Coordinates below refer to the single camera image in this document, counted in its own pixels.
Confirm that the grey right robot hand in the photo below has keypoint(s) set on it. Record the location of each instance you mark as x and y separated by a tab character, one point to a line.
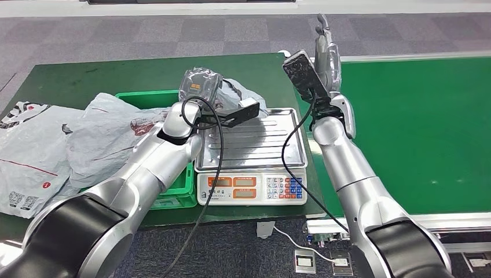
328	61

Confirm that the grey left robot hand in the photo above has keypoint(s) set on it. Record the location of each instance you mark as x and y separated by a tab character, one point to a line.
201	86

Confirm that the grey parcel bag red print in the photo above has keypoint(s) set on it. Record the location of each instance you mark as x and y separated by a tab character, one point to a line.
245	94
99	146
109	101

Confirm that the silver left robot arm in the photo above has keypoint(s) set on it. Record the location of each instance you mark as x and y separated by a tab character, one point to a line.
130	184

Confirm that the green conveyor belt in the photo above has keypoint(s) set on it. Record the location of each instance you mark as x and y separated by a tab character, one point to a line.
422	115

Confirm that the conveyor control electronics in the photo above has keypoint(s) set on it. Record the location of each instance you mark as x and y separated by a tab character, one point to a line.
324	238

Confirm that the small white curved fitting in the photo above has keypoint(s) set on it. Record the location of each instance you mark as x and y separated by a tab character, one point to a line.
284	53

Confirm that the white scale with steel tray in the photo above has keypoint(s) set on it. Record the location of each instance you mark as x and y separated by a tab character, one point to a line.
261	146

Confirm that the green plastic crate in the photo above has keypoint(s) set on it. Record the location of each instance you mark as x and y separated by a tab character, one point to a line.
180	188

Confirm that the white power adapter block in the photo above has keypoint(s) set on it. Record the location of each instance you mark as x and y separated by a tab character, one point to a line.
265	229

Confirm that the large grey mailer QR codes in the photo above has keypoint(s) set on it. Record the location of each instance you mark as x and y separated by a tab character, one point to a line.
30	153

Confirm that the silver floor socket with plug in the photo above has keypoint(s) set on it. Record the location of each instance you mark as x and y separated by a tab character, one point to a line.
342	262

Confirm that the round chrome base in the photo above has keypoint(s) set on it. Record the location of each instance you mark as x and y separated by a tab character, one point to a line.
7	253

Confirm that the right wrist camera black plate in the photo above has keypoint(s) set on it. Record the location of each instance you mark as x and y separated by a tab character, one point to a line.
307	75

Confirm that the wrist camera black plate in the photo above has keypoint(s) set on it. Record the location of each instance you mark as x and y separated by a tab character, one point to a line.
238	114
307	75

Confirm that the left wrist camera black plate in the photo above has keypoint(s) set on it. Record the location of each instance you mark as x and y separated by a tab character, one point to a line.
238	114

